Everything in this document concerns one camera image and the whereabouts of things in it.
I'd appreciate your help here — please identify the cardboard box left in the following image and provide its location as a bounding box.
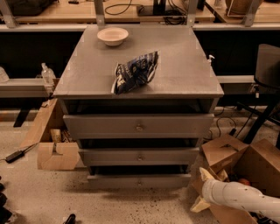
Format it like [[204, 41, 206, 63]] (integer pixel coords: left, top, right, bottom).
[[20, 99, 83, 171]]

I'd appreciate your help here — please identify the blue chip bag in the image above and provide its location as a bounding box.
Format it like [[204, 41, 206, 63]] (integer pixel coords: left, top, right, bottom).
[[111, 51, 159, 95]]

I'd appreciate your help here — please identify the clear plastic bottle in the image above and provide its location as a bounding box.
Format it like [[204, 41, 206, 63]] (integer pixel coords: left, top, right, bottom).
[[41, 63, 56, 85]]

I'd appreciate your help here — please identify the black floor cable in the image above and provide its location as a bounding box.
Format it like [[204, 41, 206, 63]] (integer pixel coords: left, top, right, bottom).
[[204, 106, 239, 141]]

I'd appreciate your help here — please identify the large cardboard box right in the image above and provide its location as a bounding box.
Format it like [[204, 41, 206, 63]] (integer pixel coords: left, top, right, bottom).
[[202, 135, 280, 224]]

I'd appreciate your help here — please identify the white bowl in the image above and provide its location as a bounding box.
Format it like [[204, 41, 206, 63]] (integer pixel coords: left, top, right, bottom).
[[97, 27, 129, 46]]

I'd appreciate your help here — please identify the black cable on shelf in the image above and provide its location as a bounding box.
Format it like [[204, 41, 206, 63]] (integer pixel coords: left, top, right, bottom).
[[104, 0, 187, 26]]

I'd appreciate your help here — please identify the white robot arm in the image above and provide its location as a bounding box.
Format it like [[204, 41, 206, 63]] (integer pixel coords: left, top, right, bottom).
[[191, 167, 280, 223]]

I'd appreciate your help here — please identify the grey drawer cabinet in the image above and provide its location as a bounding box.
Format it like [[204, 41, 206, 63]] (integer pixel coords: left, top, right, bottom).
[[54, 24, 223, 176]]

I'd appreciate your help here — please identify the white pump dispenser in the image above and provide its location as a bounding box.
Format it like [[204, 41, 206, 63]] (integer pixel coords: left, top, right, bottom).
[[207, 54, 215, 65]]

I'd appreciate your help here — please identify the grey drawer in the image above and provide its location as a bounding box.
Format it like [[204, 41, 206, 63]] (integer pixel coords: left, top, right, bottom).
[[63, 114, 214, 140], [79, 147, 199, 166], [87, 174, 192, 189]]

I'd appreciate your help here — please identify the red apple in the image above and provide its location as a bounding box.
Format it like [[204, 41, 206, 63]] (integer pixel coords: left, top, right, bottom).
[[238, 178, 251, 186]]

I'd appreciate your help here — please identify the black stool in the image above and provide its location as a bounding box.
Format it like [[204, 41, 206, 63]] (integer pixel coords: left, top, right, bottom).
[[238, 44, 280, 144]]

